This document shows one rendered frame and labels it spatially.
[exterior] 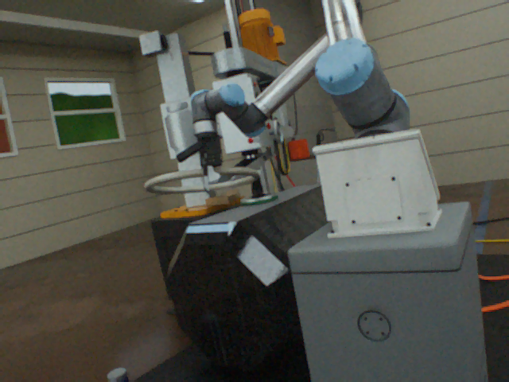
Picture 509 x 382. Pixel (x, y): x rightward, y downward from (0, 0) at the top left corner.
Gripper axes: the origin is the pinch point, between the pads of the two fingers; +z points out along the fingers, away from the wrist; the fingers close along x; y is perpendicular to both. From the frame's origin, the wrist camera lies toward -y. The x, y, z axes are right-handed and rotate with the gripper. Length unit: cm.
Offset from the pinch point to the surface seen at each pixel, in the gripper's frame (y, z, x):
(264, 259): 23.3, 29.8, 25.4
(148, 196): -92, -97, 811
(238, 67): 27, -72, 56
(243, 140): 27, -33, 67
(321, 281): 22, 32, -56
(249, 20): 47, -130, 107
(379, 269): 32, 30, -67
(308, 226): 53, 18, 54
